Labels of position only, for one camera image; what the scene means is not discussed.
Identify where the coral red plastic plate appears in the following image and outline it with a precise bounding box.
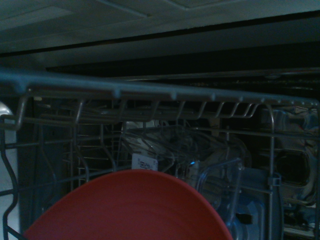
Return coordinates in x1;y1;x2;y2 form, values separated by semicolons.
23;169;234;240

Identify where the steel dishwasher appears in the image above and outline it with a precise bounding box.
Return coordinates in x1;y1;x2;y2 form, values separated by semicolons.
249;67;320;240

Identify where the clear tub with label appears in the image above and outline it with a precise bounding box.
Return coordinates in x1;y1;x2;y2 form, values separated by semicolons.
117;124;198;176

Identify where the clear plastic container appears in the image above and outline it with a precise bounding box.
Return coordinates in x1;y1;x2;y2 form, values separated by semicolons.
174;157;245;240

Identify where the grey wire dishwasher rack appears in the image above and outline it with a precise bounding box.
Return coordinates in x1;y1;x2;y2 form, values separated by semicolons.
0;66;320;240

